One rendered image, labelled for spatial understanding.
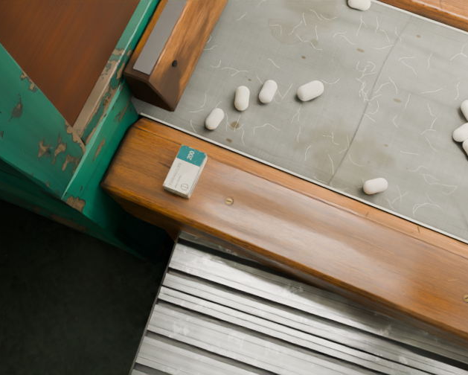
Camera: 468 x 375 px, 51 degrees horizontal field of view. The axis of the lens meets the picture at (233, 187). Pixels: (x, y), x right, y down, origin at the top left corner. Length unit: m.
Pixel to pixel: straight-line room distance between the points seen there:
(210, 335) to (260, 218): 0.19
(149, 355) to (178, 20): 0.44
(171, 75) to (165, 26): 0.06
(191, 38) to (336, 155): 0.25
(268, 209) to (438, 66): 0.33
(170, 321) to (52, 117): 0.34
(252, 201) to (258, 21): 0.28
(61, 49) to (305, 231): 0.35
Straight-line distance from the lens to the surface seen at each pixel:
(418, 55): 0.78
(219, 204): 0.63
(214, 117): 0.68
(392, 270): 0.65
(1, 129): 0.44
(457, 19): 0.81
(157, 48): 0.61
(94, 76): 0.58
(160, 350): 0.72
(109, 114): 0.62
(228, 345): 0.71
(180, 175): 0.62
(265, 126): 0.69
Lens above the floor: 1.38
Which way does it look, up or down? 75 degrees down
